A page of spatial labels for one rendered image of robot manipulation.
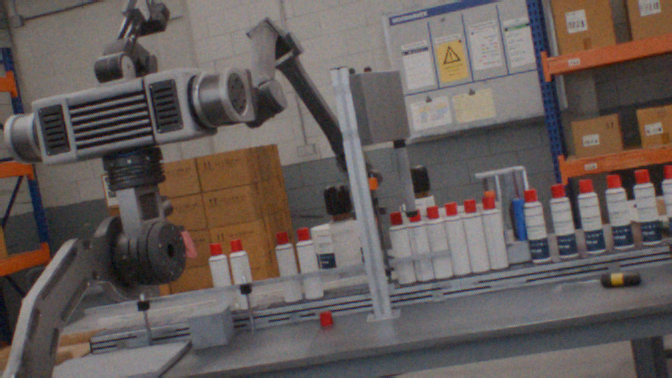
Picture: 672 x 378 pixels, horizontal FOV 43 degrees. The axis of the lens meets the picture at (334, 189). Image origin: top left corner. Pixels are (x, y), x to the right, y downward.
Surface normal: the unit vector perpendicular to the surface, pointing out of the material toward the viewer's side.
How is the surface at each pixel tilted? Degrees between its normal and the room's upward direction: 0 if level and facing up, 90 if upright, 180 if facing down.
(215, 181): 91
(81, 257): 90
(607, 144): 90
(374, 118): 90
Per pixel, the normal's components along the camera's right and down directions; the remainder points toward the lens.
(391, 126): 0.73, -0.10
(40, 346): 0.94, -0.15
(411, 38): -0.31, 0.11
